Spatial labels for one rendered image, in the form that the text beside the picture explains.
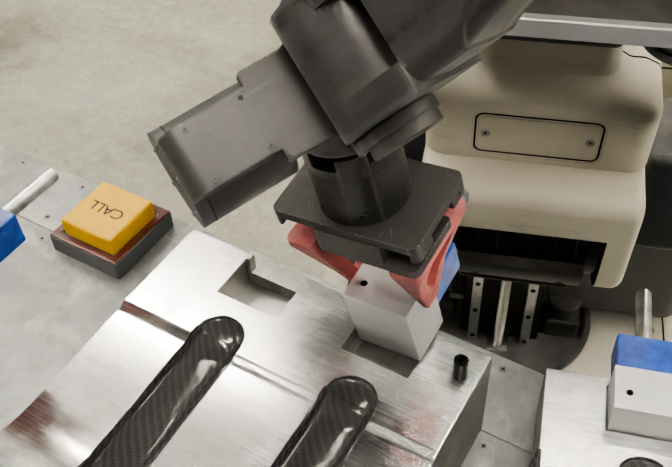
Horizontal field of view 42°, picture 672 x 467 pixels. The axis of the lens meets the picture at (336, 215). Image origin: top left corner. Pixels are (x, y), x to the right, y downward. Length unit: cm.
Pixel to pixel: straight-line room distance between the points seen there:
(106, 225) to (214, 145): 40
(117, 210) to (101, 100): 162
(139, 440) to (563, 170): 50
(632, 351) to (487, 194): 27
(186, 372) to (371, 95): 32
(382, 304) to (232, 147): 20
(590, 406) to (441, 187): 22
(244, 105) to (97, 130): 192
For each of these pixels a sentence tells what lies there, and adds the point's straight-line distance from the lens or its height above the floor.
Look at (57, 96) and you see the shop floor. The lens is 250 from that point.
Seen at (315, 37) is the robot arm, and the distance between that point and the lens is 39.
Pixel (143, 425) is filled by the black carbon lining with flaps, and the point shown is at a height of 88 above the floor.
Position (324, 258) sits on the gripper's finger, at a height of 98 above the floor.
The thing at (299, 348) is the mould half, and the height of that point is 89.
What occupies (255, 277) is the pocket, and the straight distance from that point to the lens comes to 70.
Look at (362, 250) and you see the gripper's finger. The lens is 52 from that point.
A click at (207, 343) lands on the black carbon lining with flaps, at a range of 65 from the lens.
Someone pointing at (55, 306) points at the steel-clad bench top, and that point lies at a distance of 82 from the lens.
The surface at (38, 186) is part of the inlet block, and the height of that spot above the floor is 94.
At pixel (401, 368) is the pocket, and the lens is 65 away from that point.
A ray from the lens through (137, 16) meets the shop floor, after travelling 278.
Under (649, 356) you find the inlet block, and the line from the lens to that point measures 68.
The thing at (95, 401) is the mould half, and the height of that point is 88.
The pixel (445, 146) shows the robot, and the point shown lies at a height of 82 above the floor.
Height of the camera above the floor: 139
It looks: 44 degrees down
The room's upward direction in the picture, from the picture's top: 3 degrees counter-clockwise
